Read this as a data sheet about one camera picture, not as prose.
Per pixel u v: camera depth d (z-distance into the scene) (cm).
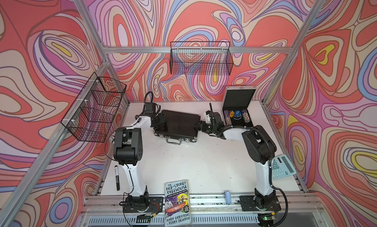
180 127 136
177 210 70
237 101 106
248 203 74
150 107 80
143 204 66
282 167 84
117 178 81
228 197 73
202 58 96
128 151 53
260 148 55
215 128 80
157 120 91
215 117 80
